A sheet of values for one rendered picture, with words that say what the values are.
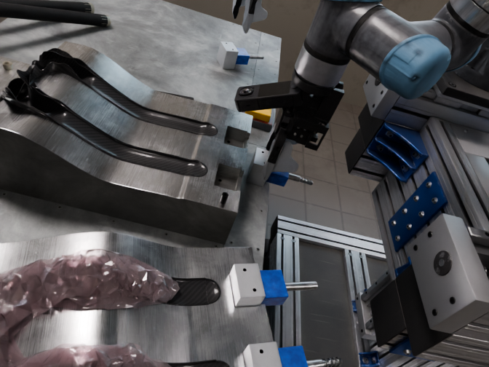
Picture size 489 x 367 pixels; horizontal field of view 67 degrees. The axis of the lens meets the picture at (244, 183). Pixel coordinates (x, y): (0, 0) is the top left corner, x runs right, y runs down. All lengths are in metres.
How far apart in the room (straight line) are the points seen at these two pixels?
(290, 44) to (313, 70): 2.07
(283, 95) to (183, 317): 0.36
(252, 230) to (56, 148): 0.34
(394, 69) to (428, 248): 0.26
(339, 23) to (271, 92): 0.16
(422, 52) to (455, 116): 0.47
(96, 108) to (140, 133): 0.08
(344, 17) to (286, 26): 2.07
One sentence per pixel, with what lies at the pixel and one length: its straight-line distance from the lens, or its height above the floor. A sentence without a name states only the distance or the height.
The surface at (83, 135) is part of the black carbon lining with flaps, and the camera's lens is 0.62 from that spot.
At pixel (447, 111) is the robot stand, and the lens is 0.94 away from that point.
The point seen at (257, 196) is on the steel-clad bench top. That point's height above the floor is 0.80.
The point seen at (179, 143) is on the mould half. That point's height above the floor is 0.89.
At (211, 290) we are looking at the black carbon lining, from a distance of 0.53.
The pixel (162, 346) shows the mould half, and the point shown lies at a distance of 0.47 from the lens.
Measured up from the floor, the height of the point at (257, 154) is 0.85.
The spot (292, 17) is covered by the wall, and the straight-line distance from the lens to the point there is 2.58.
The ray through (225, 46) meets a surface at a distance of 1.06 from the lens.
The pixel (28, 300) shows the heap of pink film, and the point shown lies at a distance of 0.47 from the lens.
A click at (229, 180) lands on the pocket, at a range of 0.64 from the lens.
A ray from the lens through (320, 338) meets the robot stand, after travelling 1.32.
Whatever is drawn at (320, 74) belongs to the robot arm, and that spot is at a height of 1.07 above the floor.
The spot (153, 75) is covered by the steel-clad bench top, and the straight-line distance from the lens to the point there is 0.97.
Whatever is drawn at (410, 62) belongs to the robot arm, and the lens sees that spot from 0.50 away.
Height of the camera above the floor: 1.31
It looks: 44 degrees down
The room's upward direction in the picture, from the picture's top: 21 degrees clockwise
